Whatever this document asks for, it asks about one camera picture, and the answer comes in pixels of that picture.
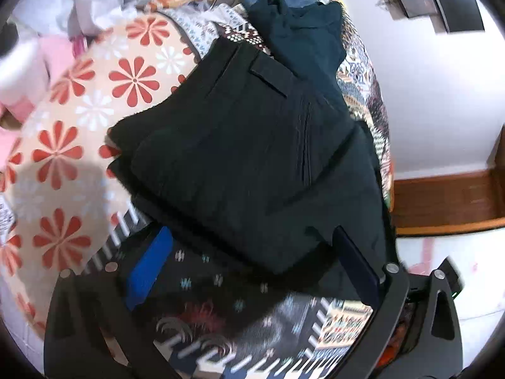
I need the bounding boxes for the dark teal garment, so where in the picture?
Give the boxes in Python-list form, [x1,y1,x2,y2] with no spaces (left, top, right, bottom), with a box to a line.
[229,0,356,108]

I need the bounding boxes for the black pants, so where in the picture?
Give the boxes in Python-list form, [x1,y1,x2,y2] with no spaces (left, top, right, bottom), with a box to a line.
[106,41,397,298]

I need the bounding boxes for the pink cloth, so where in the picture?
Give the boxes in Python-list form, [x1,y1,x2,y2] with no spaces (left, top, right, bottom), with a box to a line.
[0,33,76,129]

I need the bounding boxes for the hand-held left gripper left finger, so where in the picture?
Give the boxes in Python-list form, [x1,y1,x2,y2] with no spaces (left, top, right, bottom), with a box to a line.
[43,227,180,379]

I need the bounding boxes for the patchwork printed blanket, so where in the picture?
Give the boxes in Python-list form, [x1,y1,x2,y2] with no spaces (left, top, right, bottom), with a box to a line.
[0,0,396,379]

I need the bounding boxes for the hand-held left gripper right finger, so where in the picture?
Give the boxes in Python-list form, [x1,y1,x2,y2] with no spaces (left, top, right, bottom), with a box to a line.
[332,225,464,379]

